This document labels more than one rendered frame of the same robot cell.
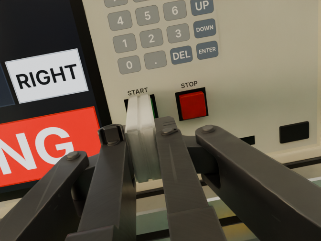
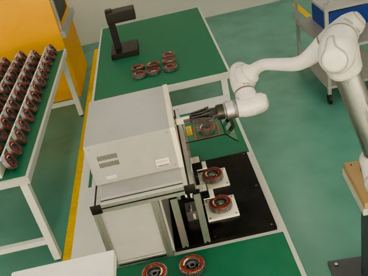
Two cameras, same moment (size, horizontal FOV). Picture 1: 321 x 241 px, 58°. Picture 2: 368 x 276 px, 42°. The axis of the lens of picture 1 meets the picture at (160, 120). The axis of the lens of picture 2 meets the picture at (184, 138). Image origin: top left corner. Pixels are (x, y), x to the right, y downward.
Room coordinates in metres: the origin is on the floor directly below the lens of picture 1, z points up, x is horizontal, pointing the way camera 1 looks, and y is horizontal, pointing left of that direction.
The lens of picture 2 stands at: (0.13, 2.03, 2.30)
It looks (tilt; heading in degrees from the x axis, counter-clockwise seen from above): 31 degrees down; 271
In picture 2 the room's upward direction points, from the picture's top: 13 degrees counter-clockwise
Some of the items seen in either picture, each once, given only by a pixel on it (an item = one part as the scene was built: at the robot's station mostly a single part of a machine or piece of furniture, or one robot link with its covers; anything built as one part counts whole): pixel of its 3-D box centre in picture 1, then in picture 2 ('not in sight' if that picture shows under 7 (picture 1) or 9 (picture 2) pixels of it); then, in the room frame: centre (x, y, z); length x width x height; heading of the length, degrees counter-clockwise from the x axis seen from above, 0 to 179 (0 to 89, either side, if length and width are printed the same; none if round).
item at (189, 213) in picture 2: not in sight; (191, 211); (0.22, 0.22, 0.80); 0.07 x 0.05 x 0.06; 91
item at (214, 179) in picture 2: not in sight; (212, 175); (0.08, -0.03, 0.80); 0.11 x 0.11 x 0.04
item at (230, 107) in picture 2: not in sight; (230, 109); (-0.06, 0.01, 1.18); 0.09 x 0.06 x 0.09; 91
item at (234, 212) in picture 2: not in sight; (221, 207); (0.07, 0.22, 0.78); 0.15 x 0.15 x 0.01; 1
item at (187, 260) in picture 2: not in sight; (192, 265); (0.25, 0.54, 0.77); 0.11 x 0.11 x 0.04
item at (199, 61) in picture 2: not in sight; (162, 82); (0.32, -2.28, 0.38); 1.85 x 1.10 x 0.75; 91
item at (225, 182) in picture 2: not in sight; (213, 179); (0.08, -0.03, 0.78); 0.15 x 0.15 x 0.01; 1
